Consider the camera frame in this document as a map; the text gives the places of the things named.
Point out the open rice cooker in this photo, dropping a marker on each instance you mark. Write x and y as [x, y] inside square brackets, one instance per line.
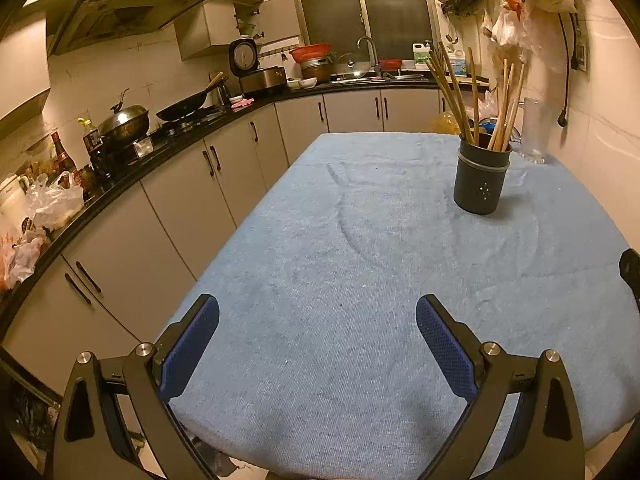
[262, 79]

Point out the yellow cooking oil bottle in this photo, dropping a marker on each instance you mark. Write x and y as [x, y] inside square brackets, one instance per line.
[90, 135]

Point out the wooden cutting board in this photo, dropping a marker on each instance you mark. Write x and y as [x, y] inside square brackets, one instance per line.
[482, 80]

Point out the white jug green label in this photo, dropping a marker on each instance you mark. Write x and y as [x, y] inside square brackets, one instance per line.
[421, 55]

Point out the white bowls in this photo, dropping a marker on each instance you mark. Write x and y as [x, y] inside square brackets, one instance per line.
[301, 83]

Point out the pink cloth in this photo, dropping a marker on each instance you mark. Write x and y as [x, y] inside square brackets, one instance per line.
[242, 103]

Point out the wall power socket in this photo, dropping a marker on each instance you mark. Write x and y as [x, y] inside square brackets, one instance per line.
[580, 57]

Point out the steel range hood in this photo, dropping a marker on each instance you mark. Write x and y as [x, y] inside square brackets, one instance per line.
[120, 10]

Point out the dark grey chopstick holder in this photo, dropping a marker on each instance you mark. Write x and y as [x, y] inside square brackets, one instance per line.
[477, 185]

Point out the bunch of wooden chopsticks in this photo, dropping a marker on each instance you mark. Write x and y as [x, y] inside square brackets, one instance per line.
[455, 110]

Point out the small hanging plastic bags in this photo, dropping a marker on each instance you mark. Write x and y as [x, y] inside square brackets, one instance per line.
[515, 30]

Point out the dark kitchen window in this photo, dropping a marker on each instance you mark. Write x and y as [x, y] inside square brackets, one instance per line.
[390, 5]

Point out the black frying wok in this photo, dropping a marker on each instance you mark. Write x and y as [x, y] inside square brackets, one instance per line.
[182, 107]

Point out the brown cooking pot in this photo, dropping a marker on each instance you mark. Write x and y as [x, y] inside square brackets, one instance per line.
[315, 71]

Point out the red plastic basin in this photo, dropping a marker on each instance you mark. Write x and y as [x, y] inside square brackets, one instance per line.
[310, 52]

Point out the black kitchen countertop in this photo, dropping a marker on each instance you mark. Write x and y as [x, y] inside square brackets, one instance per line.
[350, 86]

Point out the dark sauce bottle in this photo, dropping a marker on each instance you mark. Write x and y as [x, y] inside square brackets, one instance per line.
[62, 155]

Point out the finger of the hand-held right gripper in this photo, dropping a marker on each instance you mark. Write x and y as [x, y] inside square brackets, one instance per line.
[632, 270]

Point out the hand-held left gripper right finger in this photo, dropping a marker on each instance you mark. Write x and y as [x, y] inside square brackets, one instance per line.
[445, 345]

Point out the lidded steel wok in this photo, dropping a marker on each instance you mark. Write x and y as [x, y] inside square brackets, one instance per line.
[125, 122]

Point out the blue table cloth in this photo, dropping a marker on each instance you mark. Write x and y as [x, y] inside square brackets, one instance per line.
[350, 260]

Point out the yellow plastic bag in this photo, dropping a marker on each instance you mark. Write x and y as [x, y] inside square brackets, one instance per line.
[442, 124]

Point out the clear plastic pitcher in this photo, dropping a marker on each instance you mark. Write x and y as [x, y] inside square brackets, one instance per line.
[535, 130]

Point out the black gas stove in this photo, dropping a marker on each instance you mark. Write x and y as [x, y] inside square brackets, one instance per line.
[165, 132]

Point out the glass pot lid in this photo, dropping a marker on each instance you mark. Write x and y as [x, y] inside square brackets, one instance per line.
[350, 65]

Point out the chrome sink faucet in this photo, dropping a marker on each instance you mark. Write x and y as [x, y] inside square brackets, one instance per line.
[374, 57]

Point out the crumpled white plastic bag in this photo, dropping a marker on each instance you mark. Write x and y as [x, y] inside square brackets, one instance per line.
[20, 260]

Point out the white base cabinets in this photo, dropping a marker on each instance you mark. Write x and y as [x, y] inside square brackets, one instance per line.
[190, 195]

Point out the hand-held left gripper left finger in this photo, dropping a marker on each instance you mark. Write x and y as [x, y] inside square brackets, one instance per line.
[192, 345]

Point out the clear plastic bag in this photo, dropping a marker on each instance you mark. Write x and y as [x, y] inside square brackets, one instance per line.
[52, 205]

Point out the white jug blue label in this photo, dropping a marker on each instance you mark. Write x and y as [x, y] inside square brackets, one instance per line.
[457, 66]

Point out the small red bowl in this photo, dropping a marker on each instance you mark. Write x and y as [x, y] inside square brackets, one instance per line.
[390, 64]

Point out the steel kitchen sink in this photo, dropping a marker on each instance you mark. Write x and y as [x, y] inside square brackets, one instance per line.
[400, 77]

